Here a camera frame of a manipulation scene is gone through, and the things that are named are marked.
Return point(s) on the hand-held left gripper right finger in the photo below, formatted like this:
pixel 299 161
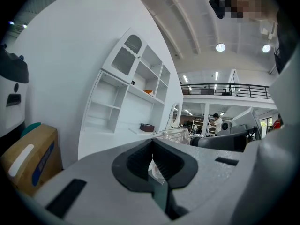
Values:
pixel 211 172

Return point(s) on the storage shelf rack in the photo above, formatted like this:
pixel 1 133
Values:
pixel 199 126

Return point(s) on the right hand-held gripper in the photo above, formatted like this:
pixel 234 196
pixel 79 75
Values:
pixel 248 121

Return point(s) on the orange item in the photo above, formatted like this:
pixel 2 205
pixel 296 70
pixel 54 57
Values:
pixel 148 92

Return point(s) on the teal green round object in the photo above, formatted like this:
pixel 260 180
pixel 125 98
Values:
pixel 30 126

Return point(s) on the black railing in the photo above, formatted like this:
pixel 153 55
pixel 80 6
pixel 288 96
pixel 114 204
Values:
pixel 234 90

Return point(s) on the large white and grey machine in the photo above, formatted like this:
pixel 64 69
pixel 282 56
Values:
pixel 11 116

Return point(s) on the flat cardboard box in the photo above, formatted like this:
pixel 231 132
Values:
pixel 35 153

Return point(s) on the black head camera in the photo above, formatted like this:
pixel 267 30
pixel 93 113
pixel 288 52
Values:
pixel 216 7

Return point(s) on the dark brown tissue box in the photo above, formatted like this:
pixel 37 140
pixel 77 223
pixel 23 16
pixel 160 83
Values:
pixel 147 127

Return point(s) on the round ceiling light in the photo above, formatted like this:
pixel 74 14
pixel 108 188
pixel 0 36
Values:
pixel 220 47
pixel 266 48

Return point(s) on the white desk with shelves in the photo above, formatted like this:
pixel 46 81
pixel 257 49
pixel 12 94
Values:
pixel 122 135

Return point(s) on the oval mirror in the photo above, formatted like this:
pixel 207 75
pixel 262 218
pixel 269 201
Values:
pixel 175 112

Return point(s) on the clear patterned cup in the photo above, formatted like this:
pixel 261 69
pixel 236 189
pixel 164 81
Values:
pixel 173 136

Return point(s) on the person's head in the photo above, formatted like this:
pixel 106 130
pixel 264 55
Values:
pixel 246 1

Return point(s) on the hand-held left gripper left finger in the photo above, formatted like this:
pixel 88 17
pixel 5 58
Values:
pixel 93 184

